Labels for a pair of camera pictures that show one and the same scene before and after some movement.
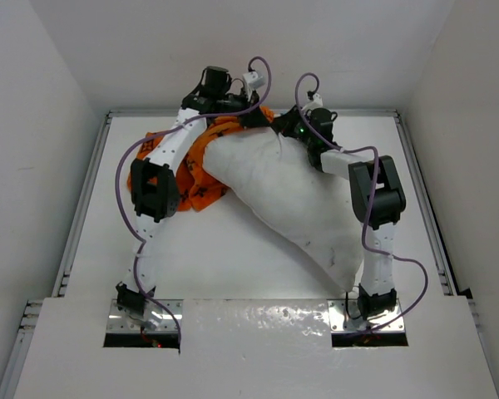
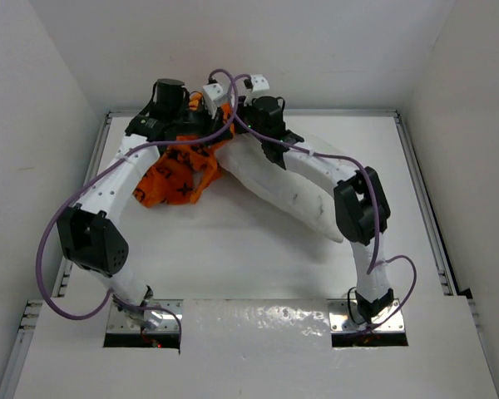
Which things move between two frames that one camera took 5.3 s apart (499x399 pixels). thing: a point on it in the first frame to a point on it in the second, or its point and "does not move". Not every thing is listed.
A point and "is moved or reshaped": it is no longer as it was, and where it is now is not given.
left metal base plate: (121, 321) does not move
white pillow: (310, 214) is moved or reshaped
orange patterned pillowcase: (198, 189) is moved or reshaped
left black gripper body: (232, 104) to (193, 123)
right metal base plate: (340, 322) does not move
